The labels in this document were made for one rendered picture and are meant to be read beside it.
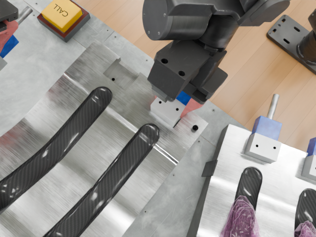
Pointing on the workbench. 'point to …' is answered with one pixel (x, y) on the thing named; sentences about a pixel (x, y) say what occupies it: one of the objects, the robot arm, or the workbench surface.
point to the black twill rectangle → (209, 168)
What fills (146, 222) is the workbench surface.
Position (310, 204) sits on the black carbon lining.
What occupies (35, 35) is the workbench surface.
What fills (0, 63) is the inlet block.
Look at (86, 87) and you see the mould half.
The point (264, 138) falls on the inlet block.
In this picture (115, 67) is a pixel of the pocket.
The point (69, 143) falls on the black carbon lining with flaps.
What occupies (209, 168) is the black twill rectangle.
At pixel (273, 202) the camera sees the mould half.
